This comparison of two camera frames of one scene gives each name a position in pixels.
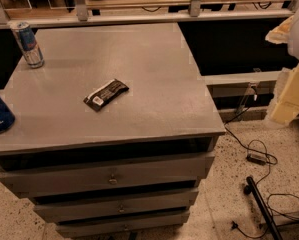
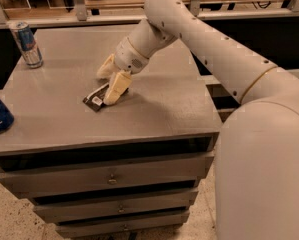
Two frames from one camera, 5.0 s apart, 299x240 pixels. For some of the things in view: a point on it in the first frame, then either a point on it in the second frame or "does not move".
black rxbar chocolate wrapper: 105,94 does not move
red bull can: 28,44 does not move
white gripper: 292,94 → 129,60
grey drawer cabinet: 112,134 does not move
